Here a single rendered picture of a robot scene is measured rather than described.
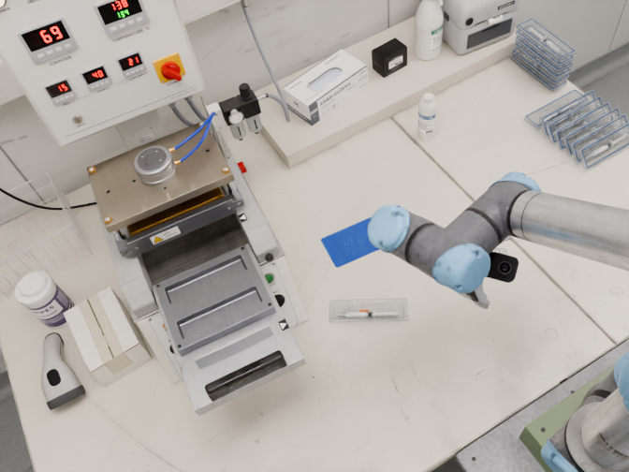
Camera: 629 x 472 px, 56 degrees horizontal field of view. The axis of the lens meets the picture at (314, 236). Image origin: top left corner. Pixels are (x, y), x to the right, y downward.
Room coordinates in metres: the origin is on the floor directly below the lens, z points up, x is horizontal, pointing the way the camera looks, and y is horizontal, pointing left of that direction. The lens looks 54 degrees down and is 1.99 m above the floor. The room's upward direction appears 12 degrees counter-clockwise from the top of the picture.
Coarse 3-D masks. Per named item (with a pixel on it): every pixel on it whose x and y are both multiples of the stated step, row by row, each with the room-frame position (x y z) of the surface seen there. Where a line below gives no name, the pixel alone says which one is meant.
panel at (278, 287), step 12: (276, 264) 0.72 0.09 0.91; (276, 276) 0.70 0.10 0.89; (276, 288) 0.69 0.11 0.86; (288, 300) 0.68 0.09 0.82; (288, 312) 0.66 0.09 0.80; (156, 324) 0.64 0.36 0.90; (288, 324) 0.65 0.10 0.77; (156, 336) 0.62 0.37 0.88; (168, 348) 0.61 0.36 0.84; (168, 360) 0.59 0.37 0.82; (180, 372) 0.58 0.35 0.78
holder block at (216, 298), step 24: (216, 264) 0.69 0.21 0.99; (240, 264) 0.69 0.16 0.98; (168, 288) 0.66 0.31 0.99; (192, 288) 0.66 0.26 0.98; (216, 288) 0.64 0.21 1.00; (240, 288) 0.63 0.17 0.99; (264, 288) 0.61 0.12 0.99; (168, 312) 0.60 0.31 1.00; (192, 312) 0.59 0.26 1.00; (216, 312) 0.59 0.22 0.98; (240, 312) 0.58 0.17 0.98; (264, 312) 0.57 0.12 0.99; (192, 336) 0.54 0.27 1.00; (216, 336) 0.54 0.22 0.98
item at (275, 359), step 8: (280, 352) 0.47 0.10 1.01; (264, 360) 0.46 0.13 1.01; (272, 360) 0.45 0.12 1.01; (280, 360) 0.45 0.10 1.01; (240, 368) 0.45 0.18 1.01; (248, 368) 0.45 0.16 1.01; (256, 368) 0.45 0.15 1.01; (264, 368) 0.45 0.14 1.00; (224, 376) 0.44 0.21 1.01; (232, 376) 0.44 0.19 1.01; (240, 376) 0.44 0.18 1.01; (248, 376) 0.44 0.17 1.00; (208, 384) 0.43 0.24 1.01; (216, 384) 0.43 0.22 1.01; (224, 384) 0.43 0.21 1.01; (232, 384) 0.43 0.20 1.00; (208, 392) 0.42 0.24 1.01; (216, 392) 0.42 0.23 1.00
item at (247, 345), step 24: (168, 336) 0.57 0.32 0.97; (240, 336) 0.51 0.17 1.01; (264, 336) 0.52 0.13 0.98; (288, 336) 0.51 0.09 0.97; (192, 360) 0.51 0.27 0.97; (216, 360) 0.49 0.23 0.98; (240, 360) 0.49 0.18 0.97; (288, 360) 0.47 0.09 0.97; (192, 384) 0.46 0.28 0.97; (240, 384) 0.44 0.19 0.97
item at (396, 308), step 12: (336, 300) 0.68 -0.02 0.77; (348, 300) 0.67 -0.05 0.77; (360, 300) 0.67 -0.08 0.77; (372, 300) 0.66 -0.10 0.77; (384, 300) 0.66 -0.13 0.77; (396, 300) 0.65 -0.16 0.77; (336, 312) 0.65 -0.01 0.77; (348, 312) 0.64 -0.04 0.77; (360, 312) 0.64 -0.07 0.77; (372, 312) 0.63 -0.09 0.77; (384, 312) 0.63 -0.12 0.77; (396, 312) 0.62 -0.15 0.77; (408, 312) 0.61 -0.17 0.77
